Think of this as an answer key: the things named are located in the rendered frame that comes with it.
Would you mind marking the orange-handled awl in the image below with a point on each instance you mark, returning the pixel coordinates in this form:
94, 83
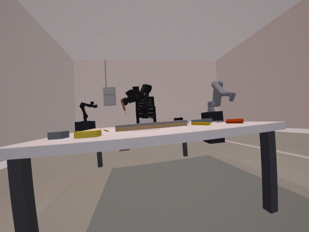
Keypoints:
234, 121

